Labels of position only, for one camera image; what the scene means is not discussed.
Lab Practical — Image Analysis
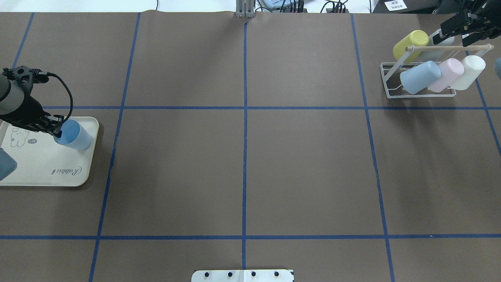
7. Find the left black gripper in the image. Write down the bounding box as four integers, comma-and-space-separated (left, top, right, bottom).
0, 89, 65, 136

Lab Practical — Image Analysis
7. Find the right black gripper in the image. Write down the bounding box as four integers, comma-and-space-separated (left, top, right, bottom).
440, 0, 501, 47

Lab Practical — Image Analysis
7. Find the pale green plastic cup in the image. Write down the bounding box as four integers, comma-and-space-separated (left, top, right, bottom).
450, 55, 486, 90

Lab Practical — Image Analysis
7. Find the pink plastic cup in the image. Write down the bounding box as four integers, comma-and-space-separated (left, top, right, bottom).
427, 58, 465, 93

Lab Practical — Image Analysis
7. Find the yellow plastic cup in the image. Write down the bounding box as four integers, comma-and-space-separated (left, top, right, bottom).
393, 30, 429, 60

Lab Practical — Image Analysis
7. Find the light blue plastic cup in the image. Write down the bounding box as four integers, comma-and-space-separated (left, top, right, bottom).
400, 61, 441, 95

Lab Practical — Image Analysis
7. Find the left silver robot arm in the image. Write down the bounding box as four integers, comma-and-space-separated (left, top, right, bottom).
1, 69, 74, 138

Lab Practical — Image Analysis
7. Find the cream plastic tray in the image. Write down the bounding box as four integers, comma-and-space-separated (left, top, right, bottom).
0, 117, 99, 187

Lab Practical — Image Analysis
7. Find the black box with label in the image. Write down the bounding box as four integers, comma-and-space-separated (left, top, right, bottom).
371, 0, 441, 14

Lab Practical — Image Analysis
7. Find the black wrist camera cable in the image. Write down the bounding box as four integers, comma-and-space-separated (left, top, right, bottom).
37, 70, 74, 126

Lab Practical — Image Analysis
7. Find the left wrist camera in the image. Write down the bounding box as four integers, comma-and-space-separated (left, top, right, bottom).
2, 65, 49, 84

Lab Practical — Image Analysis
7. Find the white wire cup rack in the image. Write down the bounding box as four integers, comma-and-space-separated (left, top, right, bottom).
380, 43, 495, 99

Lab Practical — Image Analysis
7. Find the aluminium frame post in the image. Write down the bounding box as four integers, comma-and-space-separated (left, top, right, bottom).
236, 0, 256, 18

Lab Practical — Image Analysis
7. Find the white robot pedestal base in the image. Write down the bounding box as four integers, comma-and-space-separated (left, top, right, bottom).
191, 269, 295, 282

